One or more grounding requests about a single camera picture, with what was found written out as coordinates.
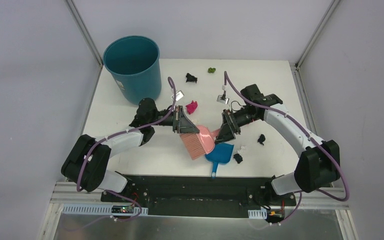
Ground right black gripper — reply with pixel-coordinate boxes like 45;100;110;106
215;107;260;145

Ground blue plastic dustpan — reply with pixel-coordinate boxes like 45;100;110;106
204;143;234;179

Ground pink hand brush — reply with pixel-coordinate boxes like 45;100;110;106
180;125;220;160

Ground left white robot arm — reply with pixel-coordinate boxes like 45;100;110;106
61;98;200;203

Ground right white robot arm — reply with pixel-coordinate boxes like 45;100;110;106
215;84;340;205

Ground magenta paper scrap centre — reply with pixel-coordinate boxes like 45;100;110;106
186;100;198;115

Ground white paper scrap near dustpan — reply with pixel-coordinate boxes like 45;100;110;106
237;145;247;155

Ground black paper scrap near dustpan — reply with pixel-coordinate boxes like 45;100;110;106
233;153;243;164

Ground black paper scrap right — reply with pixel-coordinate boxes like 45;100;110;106
257;134;266;145

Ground black paper scrap top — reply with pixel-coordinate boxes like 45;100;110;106
185;73;198;83

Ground small green paper scrap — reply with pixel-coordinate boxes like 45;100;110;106
207;67;216;74

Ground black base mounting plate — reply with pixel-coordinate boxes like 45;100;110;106
94;174;297;219

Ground teal plastic waste bin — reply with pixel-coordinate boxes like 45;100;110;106
102;35;162;105

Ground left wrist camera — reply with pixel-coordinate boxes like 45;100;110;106
171;90;185;102

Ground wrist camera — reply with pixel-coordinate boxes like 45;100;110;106
171;90;185;102
216;94;230;105

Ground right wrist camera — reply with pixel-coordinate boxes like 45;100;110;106
216;94;230;105

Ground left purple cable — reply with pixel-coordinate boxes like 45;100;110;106
76;76;178;222

